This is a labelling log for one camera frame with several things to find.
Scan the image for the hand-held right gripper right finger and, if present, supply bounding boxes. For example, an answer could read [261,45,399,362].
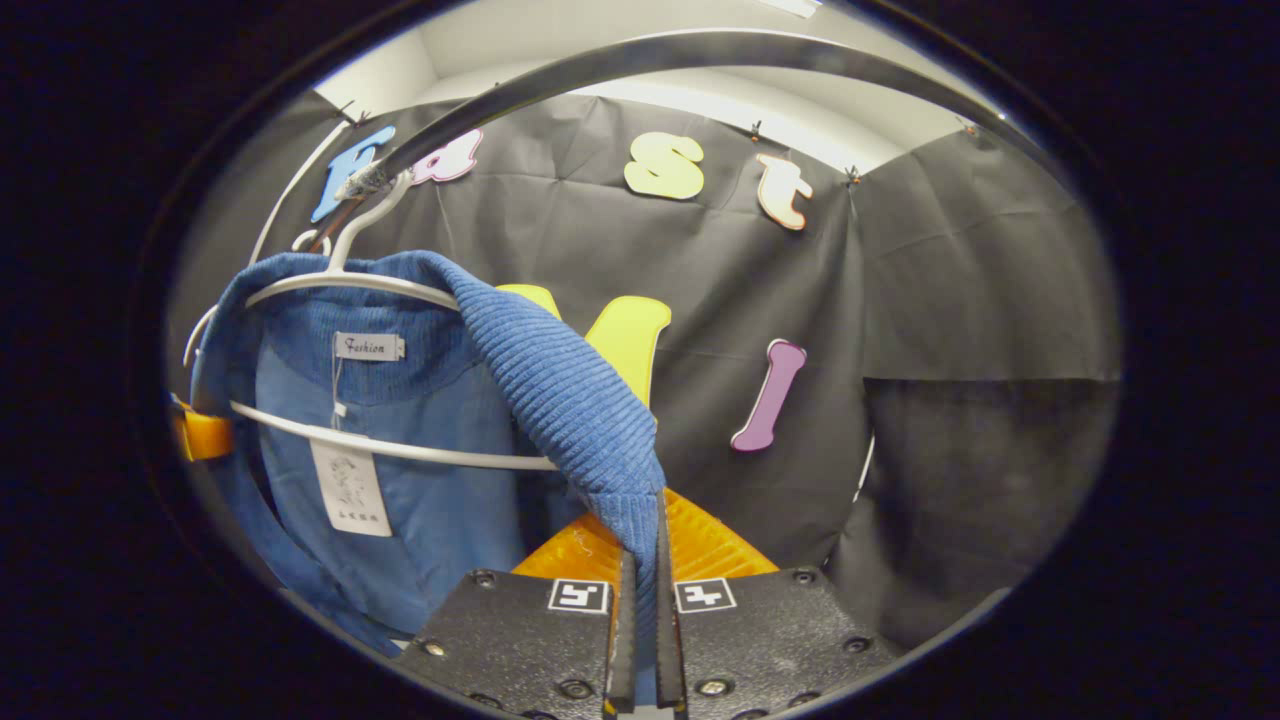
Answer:
[655,490,901,720]

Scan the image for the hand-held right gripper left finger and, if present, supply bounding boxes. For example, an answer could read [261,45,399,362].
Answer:
[395,513,639,720]

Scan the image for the blue shirt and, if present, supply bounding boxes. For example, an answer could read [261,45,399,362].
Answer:
[190,250,669,706]

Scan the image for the black garment rack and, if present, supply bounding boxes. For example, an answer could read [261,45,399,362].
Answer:
[310,30,1061,251]

